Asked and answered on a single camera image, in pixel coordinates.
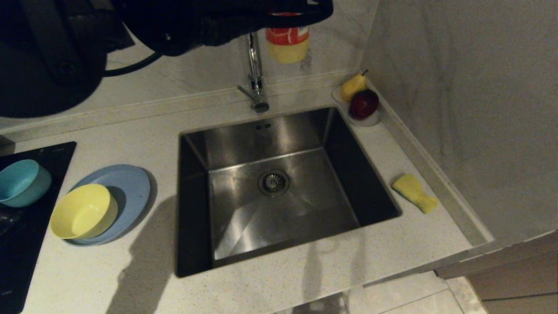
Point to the metal sink drain strainer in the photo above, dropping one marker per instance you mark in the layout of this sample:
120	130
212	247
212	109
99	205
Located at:
273	182

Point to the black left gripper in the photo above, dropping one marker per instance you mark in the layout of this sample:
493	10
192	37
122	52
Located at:
231	19

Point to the yellow bowl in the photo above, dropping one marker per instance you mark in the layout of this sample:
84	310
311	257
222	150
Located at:
83	211

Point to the small white dish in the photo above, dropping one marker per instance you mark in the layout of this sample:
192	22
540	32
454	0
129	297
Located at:
370	122

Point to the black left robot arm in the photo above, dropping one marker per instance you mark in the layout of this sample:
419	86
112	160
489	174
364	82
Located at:
52	52

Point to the stainless steel sink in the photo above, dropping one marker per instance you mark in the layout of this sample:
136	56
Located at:
279	226

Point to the teal bowl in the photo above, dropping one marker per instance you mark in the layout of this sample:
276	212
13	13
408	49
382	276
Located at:
22	183

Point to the black induction cooktop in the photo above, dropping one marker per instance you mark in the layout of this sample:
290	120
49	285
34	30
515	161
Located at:
22	261

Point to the yellow sponge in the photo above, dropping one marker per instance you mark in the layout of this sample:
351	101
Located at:
412	189

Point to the blue plate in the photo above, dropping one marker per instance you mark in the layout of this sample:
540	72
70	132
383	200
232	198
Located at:
130	192

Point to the yellow pear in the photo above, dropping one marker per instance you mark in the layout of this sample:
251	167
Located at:
351	89

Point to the red apple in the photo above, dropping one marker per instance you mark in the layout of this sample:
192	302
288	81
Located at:
363	104

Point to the chrome faucet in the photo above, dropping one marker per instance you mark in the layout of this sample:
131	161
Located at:
254	65

